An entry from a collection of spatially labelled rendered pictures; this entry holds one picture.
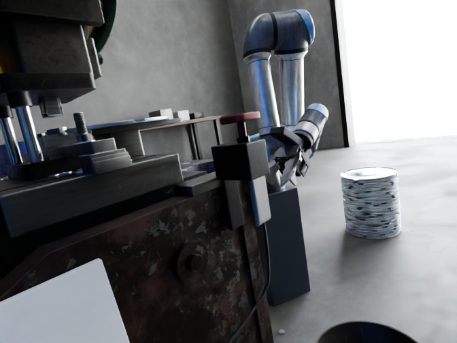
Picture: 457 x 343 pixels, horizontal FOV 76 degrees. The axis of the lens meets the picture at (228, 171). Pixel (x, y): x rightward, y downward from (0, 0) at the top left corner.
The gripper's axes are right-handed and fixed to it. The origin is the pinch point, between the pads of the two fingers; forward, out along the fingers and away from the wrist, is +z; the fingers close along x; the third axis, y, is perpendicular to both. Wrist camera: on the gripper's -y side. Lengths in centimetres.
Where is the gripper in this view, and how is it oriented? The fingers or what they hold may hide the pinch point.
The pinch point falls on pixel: (271, 180)
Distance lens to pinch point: 80.2
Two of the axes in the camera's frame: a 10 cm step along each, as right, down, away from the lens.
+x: -7.2, 0.1, 6.9
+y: 4.8, 7.3, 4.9
